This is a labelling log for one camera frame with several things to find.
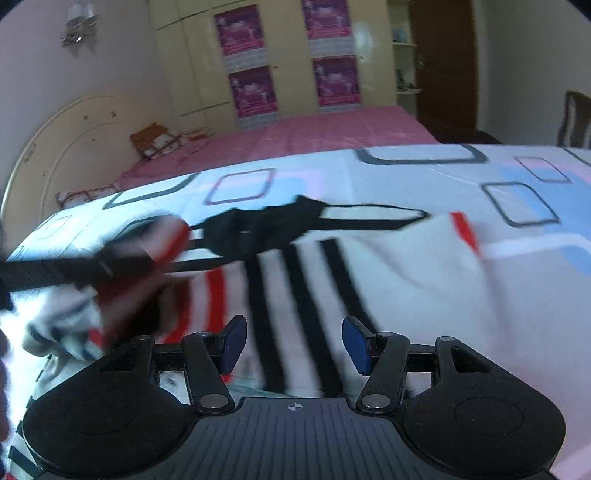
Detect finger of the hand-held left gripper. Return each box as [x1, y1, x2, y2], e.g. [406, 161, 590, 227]
[0, 249, 160, 298]

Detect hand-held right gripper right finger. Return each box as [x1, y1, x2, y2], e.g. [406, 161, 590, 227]
[342, 316, 492, 415]

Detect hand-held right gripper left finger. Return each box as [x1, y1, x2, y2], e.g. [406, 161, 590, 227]
[96, 315, 249, 415]

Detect white striped knit garment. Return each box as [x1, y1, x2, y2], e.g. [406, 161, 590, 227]
[21, 211, 485, 402]

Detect white floral pillow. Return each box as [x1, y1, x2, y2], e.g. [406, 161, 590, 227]
[55, 182, 123, 209]

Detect cream bed headboard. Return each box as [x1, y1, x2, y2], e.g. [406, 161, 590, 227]
[0, 95, 182, 232]

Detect brown patterned bag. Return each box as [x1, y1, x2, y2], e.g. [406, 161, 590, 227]
[129, 122, 182, 160]

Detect white blanket with square print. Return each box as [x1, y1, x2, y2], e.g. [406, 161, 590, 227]
[0, 143, 591, 480]

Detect pink bed sheet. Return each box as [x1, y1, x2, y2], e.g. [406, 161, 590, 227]
[113, 105, 446, 191]

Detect cream wardrobe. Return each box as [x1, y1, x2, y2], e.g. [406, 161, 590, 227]
[154, 0, 422, 136]

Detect brown wooden door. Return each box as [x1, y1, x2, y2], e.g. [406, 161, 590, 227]
[409, 0, 479, 144]

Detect brown wooden chair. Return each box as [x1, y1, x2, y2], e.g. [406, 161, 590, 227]
[556, 90, 591, 151]

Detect black strappy garment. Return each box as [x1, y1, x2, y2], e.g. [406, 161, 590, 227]
[159, 196, 431, 274]

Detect glass wall lamp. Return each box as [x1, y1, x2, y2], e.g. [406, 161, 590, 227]
[61, 0, 101, 47]

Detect purple wall poster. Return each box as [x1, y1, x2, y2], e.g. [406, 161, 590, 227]
[302, 0, 356, 58]
[228, 66, 280, 129]
[214, 4, 271, 70]
[311, 55, 361, 110]

